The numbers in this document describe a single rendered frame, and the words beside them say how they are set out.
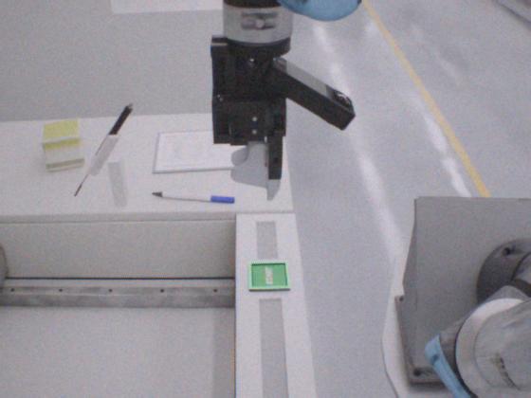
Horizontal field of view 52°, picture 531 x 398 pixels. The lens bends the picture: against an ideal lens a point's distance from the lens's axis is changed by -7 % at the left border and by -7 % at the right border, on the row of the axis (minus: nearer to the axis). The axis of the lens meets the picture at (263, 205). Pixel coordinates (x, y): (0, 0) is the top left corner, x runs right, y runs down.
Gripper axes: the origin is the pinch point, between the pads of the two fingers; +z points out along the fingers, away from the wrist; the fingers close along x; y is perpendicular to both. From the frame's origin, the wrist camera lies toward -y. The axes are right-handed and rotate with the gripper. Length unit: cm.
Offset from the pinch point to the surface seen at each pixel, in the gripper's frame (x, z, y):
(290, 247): -6.4, 14.7, -2.8
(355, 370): -58, 111, -31
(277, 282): 1.5, 14.3, -0.4
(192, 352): 1.6, 28.7, 12.5
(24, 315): -6, 29, 42
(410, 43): -361, 110, -124
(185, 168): -27.7, 13.9, 14.3
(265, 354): 13.6, 15.1, 1.6
